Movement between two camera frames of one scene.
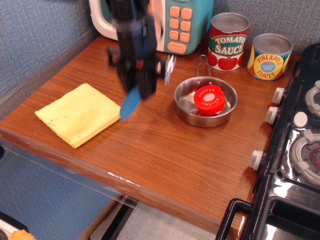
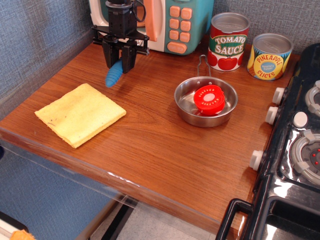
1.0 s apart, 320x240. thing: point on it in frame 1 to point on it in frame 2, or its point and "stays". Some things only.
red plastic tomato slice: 209,99 stays
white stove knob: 278,95 stays
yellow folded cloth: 79,113 stays
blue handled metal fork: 132,100 to 114,74
